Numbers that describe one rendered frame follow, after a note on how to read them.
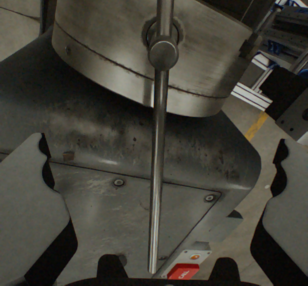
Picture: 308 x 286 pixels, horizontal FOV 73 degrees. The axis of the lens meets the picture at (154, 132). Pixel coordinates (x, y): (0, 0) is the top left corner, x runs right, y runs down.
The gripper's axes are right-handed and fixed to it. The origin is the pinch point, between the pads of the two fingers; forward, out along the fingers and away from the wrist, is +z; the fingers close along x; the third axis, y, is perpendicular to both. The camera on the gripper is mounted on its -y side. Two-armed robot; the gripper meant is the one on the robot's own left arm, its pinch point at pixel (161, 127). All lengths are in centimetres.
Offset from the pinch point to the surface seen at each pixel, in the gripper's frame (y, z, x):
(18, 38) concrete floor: 12, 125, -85
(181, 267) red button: 44.6, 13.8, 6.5
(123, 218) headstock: 24.5, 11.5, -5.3
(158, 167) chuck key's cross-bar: 6.8, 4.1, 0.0
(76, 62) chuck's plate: -0.3, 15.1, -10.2
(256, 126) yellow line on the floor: 87, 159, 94
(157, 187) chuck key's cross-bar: 8.9, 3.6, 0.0
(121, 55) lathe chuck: -1.6, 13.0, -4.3
